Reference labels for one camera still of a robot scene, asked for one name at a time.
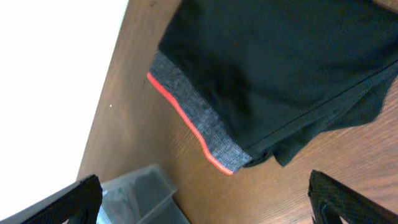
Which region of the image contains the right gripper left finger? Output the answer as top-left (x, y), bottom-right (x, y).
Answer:
top-left (1, 175), bottom-right (103, 224)

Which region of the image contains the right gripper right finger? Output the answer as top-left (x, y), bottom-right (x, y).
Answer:
top-left (308, 170), bottom-right (397, 224)

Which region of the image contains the clear plastic storage bin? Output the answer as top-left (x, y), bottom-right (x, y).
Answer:
top-left (96, 164), bottom-right (189, 224)

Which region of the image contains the black shorts red waistband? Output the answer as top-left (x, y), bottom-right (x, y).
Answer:
top-left (147, 0), bottom-right (397, 175)

